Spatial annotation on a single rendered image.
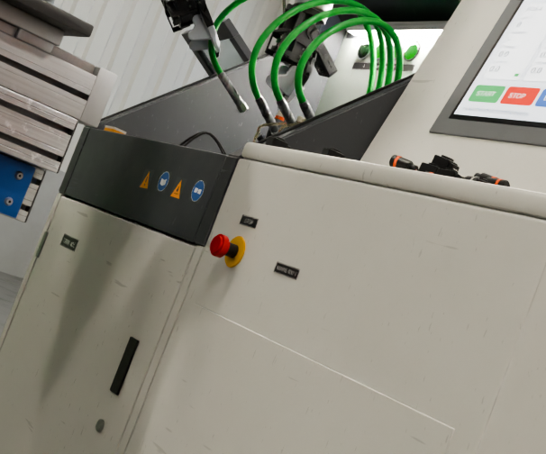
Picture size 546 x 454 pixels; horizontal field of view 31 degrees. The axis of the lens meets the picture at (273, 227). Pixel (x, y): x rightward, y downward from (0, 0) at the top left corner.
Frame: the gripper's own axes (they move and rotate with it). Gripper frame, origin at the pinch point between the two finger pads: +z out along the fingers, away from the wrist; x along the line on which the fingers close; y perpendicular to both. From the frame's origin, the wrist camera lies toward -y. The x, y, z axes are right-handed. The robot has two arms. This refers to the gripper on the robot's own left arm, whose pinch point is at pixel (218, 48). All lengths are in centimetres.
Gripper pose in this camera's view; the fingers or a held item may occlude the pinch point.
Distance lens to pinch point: 218.3
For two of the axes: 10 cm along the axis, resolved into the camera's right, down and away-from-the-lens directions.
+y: -9.2, 3.6, -1.5
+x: 0.5, -2.7, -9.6
